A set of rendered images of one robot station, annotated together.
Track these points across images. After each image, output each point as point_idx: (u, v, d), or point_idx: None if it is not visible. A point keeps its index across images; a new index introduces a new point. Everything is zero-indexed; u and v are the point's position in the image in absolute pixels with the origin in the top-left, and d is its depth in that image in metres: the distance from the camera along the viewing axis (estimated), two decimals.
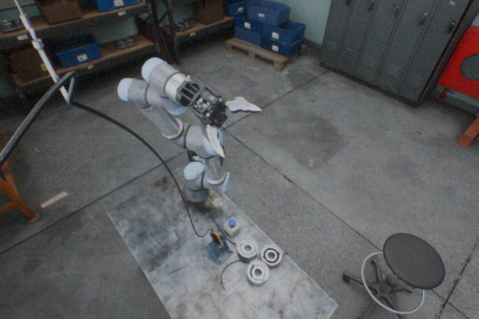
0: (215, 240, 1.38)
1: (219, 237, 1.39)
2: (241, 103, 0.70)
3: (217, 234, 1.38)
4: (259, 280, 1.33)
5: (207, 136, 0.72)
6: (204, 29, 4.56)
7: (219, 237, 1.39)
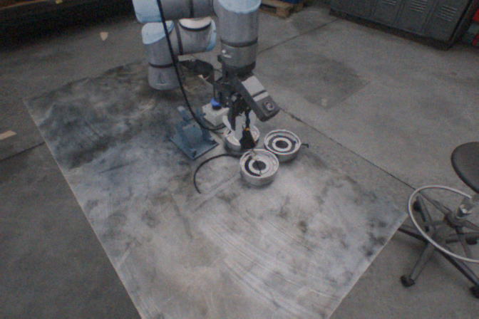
0: (246, 142, 0.69)
1: (253, 137, 0.70)
2: (230, 123, 0.68)
3: None
4: (261, 175, 0.74)
5: None
6: None
7: (251, 137, 0.70)
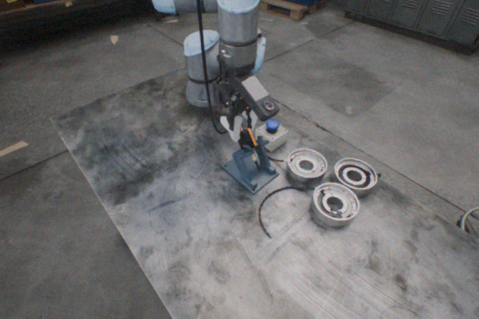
0: (246, 142, 0.69)
1: (254, 137, 0.70)
2: (228, 124, 0.68)
3: (249, 131, 0.69)
4: None
5: None
6: None
7: (252, 137, 0.70)
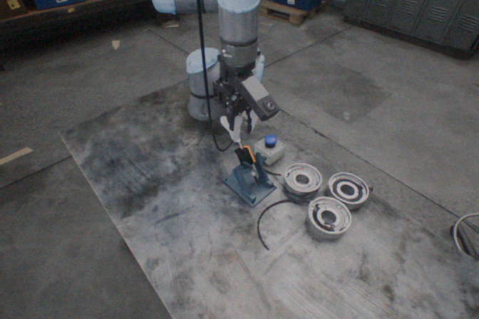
0: (245, 159, 0.74)
1: (253, 154, 0.74)
2: (228, 124, 0.68)
3: (248, 148, 0.73)
4: (333, 229, 0.68)
5: None
6: None
7: (251, 154, 0.74)
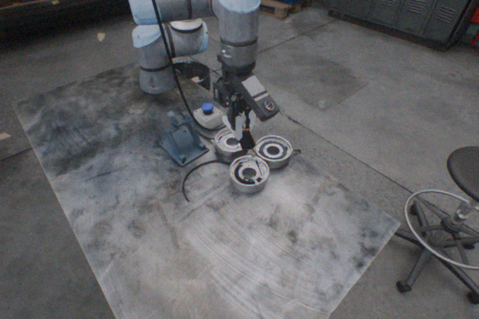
0: (246, 142, 0.69)
1: (253, 138, 0.70)
2: (230, 123, 0.68)
3: None
4: None
5: None
6: None
7: (251, 137, 0.70)
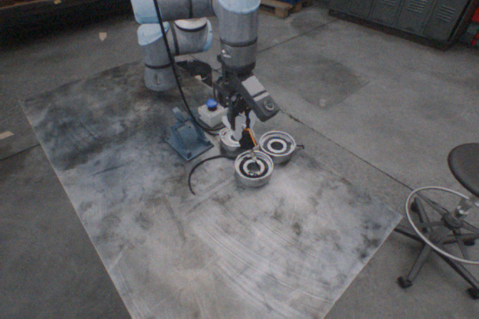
0: (246, 142, 0.69)
1: (254, 137, 0.70)
2: None
3: (249, 131, 0.69)
4: None
5: None
6: None
7: (252, 137, 0.70)
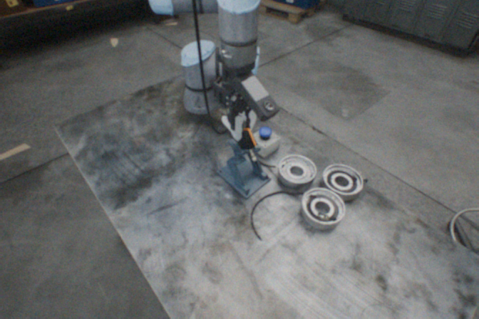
0: (246, 142, 0.69)
1: (254, 137, 0.70)
2: None
3: (249, 131, 0.69)
4: None
5: None
6: None
7: (252, 137, 0.70)
